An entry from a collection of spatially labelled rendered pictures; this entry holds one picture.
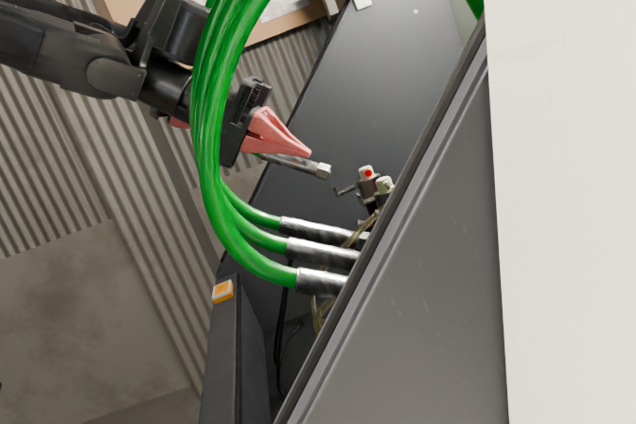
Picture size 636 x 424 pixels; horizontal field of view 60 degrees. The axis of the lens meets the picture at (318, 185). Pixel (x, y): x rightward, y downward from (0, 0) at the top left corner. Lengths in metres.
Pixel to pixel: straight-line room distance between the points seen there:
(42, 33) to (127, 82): 0.09
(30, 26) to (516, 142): 0.47
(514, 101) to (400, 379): 0.15
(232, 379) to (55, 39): 0.39
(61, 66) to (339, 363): 0.43
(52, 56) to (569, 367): 0.52
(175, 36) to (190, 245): 1.84
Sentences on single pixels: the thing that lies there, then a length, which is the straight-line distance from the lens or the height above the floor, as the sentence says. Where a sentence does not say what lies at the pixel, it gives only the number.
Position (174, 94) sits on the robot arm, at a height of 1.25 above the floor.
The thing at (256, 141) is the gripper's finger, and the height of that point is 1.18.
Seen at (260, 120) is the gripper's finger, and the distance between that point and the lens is 0.60.
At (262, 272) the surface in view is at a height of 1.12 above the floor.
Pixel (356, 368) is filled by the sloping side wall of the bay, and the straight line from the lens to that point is 0.30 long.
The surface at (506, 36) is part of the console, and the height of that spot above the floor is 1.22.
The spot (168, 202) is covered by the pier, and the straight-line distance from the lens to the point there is 2.38.
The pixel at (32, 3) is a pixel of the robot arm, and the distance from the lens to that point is 0.96.
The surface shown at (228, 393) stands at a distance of 0.62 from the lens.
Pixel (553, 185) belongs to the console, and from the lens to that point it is 0.24.
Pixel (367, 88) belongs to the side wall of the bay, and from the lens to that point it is 0.94.
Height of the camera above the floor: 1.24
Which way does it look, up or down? 12 degrees down
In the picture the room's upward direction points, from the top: 21 degrees counter-clockwise
